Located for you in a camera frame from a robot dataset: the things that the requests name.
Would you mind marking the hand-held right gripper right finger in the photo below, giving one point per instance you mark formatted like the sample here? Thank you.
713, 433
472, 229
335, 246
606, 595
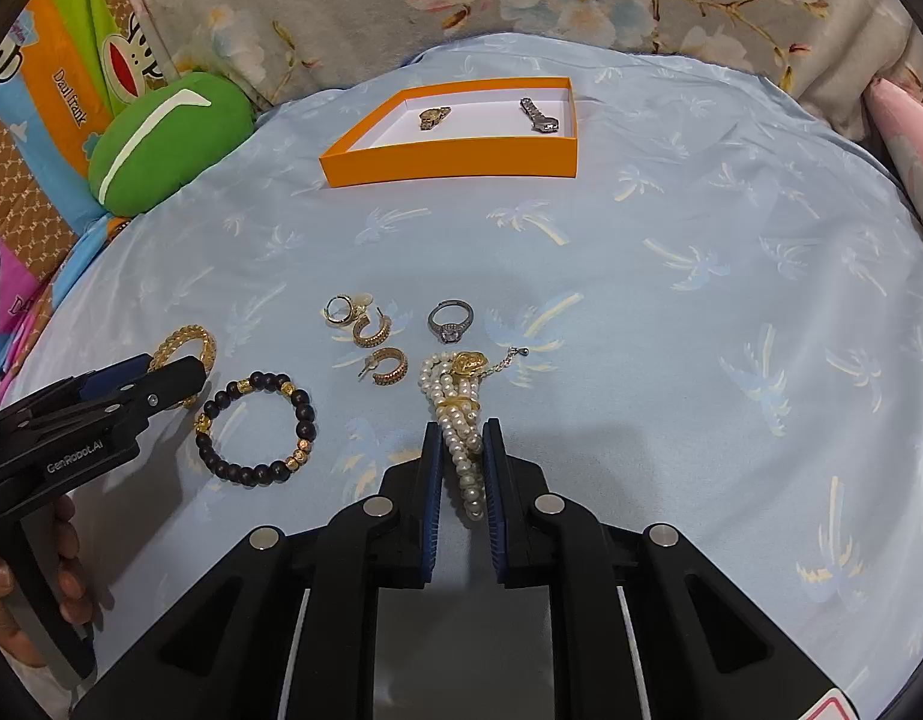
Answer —
494, 502

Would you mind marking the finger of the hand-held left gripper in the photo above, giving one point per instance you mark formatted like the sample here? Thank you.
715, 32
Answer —
113, 379
173, 382

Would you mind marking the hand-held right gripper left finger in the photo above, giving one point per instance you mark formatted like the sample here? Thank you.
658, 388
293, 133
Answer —
431, 502

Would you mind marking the gold hoop earring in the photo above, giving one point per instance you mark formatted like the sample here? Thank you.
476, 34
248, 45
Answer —
390, 373
379, 330

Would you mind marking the orange shallow box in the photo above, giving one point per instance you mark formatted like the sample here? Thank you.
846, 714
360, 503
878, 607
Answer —
461, 157

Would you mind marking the person's left hand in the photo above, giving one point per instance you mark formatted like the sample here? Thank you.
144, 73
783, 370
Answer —
73, 570

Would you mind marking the green pillow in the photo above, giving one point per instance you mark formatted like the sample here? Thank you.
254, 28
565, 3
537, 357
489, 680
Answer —
169, 142

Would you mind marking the colourful cartoon printed blanket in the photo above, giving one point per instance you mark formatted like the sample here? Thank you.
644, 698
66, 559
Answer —
49, 90

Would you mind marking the gold wristwatch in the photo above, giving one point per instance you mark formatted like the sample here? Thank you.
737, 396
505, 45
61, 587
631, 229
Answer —
434, 117

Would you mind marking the silver wristwatch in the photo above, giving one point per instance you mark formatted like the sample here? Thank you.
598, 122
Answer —
538, 116

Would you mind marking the pink pillow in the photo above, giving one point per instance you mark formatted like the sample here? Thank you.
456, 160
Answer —
908, 150

